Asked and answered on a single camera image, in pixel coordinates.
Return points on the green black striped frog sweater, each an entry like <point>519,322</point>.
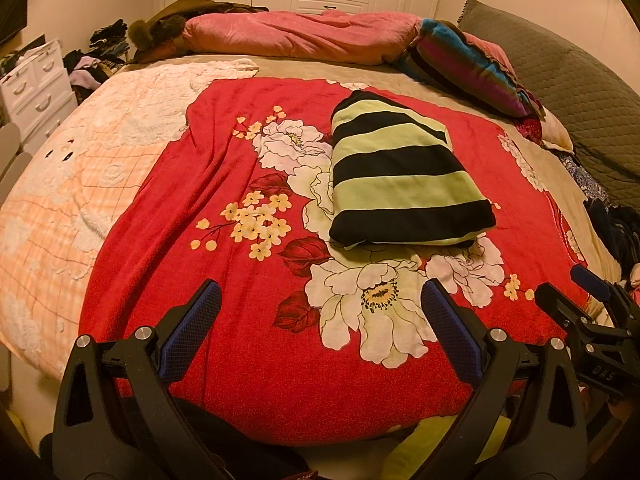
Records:
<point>400,170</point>

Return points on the peach plaid fleece blanket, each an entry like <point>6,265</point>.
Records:
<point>75,185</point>

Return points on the person's green garment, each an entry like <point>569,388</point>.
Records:
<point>435,440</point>

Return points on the black television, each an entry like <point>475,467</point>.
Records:
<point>10,15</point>

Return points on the multicolour striped pillow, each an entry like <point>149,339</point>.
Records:
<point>460,65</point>

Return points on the cream pillow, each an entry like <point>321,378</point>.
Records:
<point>557,130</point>

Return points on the beige bed sheet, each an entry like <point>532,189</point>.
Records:
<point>325,67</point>

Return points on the dark clothes heap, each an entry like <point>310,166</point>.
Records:
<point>620,235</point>

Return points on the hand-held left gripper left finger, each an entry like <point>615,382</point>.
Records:
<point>192,332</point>

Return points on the pile of clothes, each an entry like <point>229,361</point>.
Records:
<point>100,50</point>

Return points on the red floral blanket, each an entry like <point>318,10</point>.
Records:
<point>200,160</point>

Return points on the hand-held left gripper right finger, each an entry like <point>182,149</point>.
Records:
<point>452,332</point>

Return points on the grey quilted headboard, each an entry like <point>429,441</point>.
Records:
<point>575,85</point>

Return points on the pink quilt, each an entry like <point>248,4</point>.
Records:
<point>300,35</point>

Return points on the grey chair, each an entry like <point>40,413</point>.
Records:
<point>10,145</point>

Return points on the brown fur-trimmed coat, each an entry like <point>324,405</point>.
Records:
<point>165,30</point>

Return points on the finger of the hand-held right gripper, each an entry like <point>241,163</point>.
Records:
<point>587,276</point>
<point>562,302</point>

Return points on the white drawer cabinet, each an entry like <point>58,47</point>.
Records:
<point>35,85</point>

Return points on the blue floral cloth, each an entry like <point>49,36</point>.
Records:
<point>585,180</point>

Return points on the pink pillow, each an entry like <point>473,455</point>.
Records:
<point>487,47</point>

